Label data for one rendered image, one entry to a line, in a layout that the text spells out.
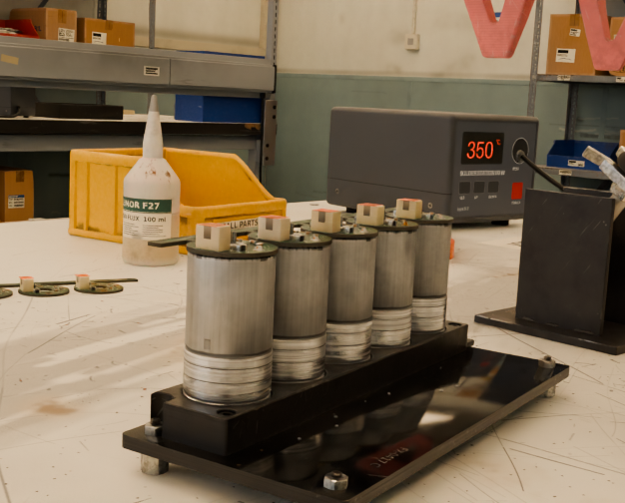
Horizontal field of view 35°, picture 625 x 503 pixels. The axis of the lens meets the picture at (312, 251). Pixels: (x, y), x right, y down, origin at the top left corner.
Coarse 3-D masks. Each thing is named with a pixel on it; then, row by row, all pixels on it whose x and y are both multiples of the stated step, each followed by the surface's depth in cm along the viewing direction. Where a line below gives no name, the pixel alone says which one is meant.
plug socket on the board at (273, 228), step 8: (264, 216) 29; (272, 216) 29; (280, 216) 29; (264, 224) 29; (272, 224) 28; (280, 224) 28; (288, 224) 29; (264, 232) 29; (272, 232) 28; (280, 232) 28; (288, 232) 29; (272, 240) 28; (280, 240) 28; (288, 240) 29
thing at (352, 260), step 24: (336, 240) 31; (360, 240) 31; (336, 264) 31; (360, 264) 31; (336, 288) 31; (360, 288) 31; (336, 312) 31; (360, 312) 31; (336, 336) 31; (360, 336) 31; (336, 360) 31; (360, 360) 32
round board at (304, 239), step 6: (252, 234) 30; (306, 234) 30; (312, 234) 30; (318, 234) 30; (258, 240) 29; (264, 240) 28; (294, 240) 29; (300, 240) 29; (306, 240) 29; (324, 240) 29; (330, 240) 29; (282, 246) 28; (288, 246) 28; (294, 246) 28; (300, 246) 28; (306, 246) 28; (312, 246) 28; (318, 246) 29
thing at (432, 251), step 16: (432, 224) 35; (448, 224) 36; (416, 240) 35; (432, 240) 35; (448, 240) 36; (416, 256) 35; (432, 256) 36; (448, 256) 36; (416, 272) 36; (432, 272) 36; (416, 288) 36; (432, 288) 36; (416, 304) 36; (432, 304) 36; (416, 320) 36; (432, 320) 36
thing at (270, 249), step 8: (240, 240) 28; (192, 248) 26; (240, 248) 26; (248, 248) 27; (264, 248) 27; (272, 248) 27; (224, 256) 26; (232, 256) 26; (240, 256) 26; (248, 256) 26; (256, 256) 26
